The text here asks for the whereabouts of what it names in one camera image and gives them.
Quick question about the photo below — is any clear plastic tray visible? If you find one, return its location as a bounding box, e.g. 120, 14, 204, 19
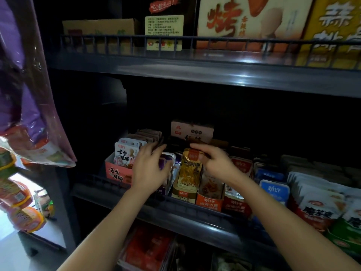
117, 223, 180, 271

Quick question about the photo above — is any black low display rack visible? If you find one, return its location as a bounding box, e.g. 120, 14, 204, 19
17, 166, 80, 257

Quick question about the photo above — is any yellow label dark carton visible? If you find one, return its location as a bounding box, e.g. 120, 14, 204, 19
144, 0, 186, 51

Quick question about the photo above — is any hanging string of colourful packs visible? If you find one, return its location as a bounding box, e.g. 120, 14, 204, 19
0, 146, 47, 234

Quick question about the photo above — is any pile of red snack packets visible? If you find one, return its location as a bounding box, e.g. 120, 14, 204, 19
124, 225, 176, 271

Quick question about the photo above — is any grey metal store shelf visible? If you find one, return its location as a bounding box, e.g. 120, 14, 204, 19
34, 31, 361, 271

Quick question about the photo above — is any row of snack display cartons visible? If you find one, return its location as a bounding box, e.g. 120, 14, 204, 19
161, 121, 361, 260

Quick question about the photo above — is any person's right forearm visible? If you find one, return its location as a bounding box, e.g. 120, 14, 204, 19
232, 173, 361, 271

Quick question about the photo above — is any purple clear hanging snack bag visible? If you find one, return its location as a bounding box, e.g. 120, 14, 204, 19
0, 0, 77, 168

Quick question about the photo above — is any person's left forearm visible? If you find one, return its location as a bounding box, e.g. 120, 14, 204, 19
56, 186, 150, 271

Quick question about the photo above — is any pink white display carton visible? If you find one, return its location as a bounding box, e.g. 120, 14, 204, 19
104, 128, 163, 187

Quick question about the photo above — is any small white bottle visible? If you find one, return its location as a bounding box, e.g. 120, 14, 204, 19
35, 189, 53, 215

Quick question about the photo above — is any person's right hand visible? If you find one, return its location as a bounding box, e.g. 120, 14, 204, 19
190, 143, 244, 187

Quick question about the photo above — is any orange yellow printed carton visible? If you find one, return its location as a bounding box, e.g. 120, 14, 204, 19
296, 0, 361, 70

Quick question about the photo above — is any person's left hand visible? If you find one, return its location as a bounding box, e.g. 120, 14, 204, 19
130, 143, 173, 196

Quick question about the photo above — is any plain brown carton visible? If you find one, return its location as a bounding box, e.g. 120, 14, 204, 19
62, 18, 139, 53

